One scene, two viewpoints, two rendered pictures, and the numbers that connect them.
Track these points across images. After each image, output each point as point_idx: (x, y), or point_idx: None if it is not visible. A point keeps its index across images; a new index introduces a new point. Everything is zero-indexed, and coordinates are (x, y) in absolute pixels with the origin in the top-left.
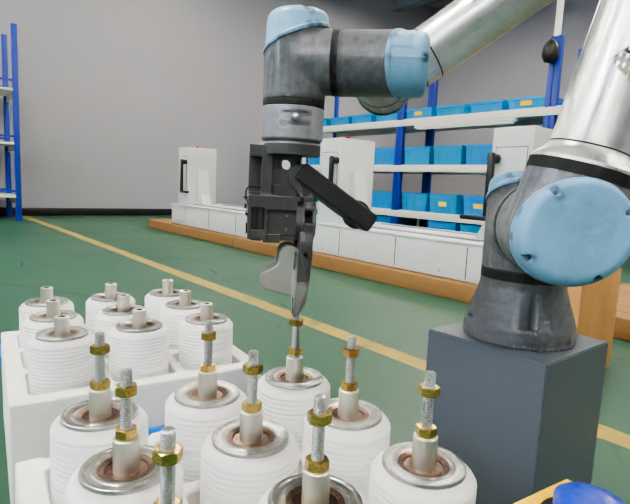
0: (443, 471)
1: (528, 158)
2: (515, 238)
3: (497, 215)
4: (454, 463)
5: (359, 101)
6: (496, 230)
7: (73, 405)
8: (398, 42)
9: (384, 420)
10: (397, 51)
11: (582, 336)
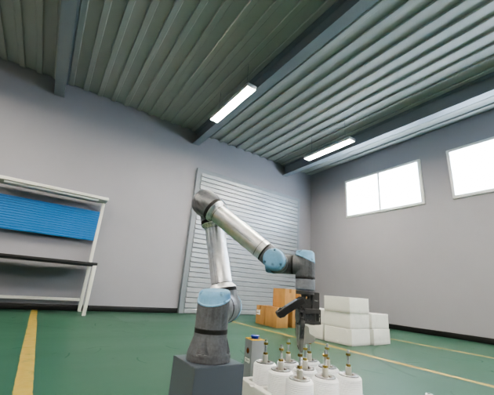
0: (261, 360)
1: (235, 287)
2: (241, 309)
3: (234, 306)
4: (258, 360)
5: (283, 266)
6: (234, 311)
7: (358, 375)
8: None
9: (270, 368)
10: None
11: (179, 356)
